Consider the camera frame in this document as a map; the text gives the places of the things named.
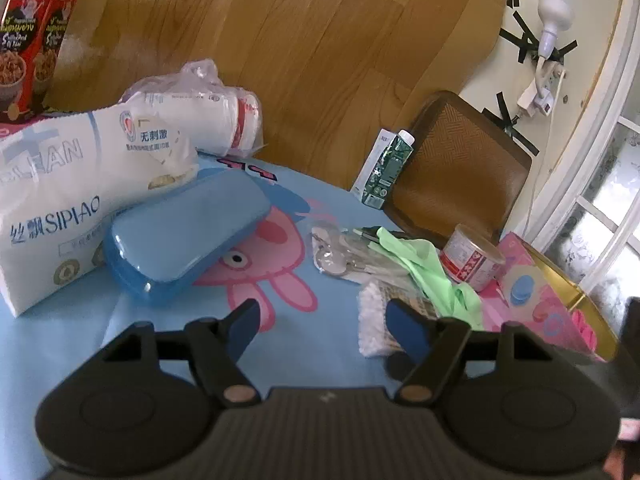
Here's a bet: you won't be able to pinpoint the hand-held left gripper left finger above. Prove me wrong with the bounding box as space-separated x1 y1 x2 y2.
101 298 262 409

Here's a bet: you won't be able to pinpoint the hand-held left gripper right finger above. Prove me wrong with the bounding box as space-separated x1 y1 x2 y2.
386 298 552 409

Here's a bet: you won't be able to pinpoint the pack of cotton swabs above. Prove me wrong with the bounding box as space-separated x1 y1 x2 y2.
357 280 437 359

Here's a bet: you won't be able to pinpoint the blue cartoon tablecloth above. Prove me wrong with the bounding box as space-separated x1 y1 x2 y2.
0 152 506 466

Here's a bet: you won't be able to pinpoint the red white tin can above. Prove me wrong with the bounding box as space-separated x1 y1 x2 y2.
439 224 507 294

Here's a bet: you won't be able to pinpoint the scissors in clear packet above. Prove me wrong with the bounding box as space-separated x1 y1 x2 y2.
310 220 407 282

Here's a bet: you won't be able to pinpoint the blue glasses case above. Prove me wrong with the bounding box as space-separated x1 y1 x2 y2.
103 177 271 307

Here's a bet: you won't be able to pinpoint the pink printed box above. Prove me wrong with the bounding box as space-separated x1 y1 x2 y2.
479 232 609 362

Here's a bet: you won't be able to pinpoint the green white drink carton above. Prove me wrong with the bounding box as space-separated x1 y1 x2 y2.
349 128 417 210

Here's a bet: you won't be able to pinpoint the wooden chair with woven seat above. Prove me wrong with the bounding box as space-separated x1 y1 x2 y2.
384 90 533 249

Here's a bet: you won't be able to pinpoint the gold tray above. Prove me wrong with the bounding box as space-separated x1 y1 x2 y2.
526 246 622 362

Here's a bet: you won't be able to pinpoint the bagged stack of paper cups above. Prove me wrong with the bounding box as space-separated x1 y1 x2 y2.
119 58 265 159

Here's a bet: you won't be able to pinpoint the white tissue pack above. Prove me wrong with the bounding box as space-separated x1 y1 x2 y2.
0 104 202 319

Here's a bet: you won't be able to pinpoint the white power strip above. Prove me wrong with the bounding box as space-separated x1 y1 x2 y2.
516 59 569 122

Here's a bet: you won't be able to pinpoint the wood-pattern board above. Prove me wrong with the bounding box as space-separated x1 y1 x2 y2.
44 0 508 192

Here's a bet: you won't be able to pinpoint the red snack box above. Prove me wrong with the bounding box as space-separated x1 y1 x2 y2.
31 0 86 112
0 0 57 126

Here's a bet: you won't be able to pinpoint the white light bulb with socket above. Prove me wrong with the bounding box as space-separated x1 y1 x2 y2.
534 0 577 62

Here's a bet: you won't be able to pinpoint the light green cloth strap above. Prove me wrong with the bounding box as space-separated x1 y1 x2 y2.
376 227 486 331

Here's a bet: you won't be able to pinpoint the white window frame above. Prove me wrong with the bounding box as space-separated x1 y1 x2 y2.
527 0 640 321

